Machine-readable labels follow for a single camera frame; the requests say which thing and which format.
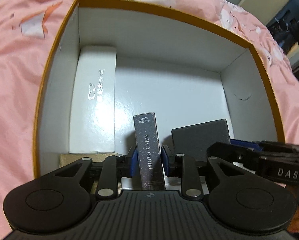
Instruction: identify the pink patterned bed duvet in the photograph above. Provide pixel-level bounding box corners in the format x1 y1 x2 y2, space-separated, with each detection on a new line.
0 0 299 239

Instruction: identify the long white gift box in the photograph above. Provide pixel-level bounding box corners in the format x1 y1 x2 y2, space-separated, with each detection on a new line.
69 46 117 154

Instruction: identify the small gold box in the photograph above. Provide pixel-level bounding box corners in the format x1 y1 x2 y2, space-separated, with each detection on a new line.
59 153 116 167

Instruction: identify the orange cardboard storage box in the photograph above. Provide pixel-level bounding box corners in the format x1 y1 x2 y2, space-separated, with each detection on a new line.
32 0 286 191

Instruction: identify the dark photo card box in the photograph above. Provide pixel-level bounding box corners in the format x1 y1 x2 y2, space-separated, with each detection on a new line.
133 113 165 191

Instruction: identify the dark grey square box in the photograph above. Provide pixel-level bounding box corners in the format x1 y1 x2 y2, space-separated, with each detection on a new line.
171 119 230 161

